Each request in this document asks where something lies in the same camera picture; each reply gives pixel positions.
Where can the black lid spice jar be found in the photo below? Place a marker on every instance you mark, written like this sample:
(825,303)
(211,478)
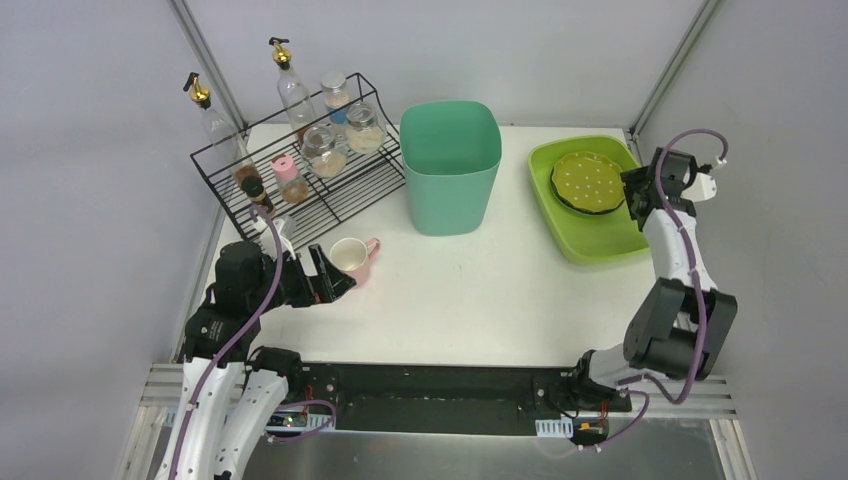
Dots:
(255,191)

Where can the lime green plastic tub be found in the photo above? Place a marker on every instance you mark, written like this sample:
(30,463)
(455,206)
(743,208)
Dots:
(585,239)

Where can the green dotted small plate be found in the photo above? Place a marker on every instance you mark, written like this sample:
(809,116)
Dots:
(588,165)

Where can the glass bottle gold spout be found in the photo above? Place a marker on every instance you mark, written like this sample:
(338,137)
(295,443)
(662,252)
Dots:
(294,95)

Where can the glass bottle brown contents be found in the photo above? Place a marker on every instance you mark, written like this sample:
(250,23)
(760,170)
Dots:
(229,151)

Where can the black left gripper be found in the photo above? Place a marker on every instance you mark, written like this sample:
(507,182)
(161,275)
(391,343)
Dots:
(308,282)

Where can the silver lid blue shaker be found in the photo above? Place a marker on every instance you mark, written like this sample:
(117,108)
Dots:
(336,96)

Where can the glass jar chrome rim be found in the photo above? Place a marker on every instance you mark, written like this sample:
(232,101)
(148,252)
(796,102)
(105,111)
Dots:
(326,157)
(364,131)

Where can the teal plastic bin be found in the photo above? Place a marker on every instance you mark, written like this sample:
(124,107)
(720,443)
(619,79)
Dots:
(452,151)

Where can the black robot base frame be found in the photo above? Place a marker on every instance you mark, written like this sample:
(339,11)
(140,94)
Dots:
(504,401)

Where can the pink white mug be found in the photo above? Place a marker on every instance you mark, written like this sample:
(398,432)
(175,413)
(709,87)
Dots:
(354,257)

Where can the black wire rack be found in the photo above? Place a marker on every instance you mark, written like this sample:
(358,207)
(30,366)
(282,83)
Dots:
(365,179)

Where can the pink lid spice jar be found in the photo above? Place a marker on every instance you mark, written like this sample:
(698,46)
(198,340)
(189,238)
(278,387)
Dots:
(292,185)

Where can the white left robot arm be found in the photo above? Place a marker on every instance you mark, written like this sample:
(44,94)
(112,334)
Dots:
(229,392)

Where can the teal rimmed white plate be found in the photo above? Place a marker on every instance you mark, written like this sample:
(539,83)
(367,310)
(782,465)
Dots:
(583,199)

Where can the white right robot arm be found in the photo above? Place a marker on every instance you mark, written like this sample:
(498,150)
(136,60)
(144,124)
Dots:
(674,338)

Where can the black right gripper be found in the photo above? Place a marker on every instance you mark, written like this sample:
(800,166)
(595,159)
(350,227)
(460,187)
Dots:
(640,195)

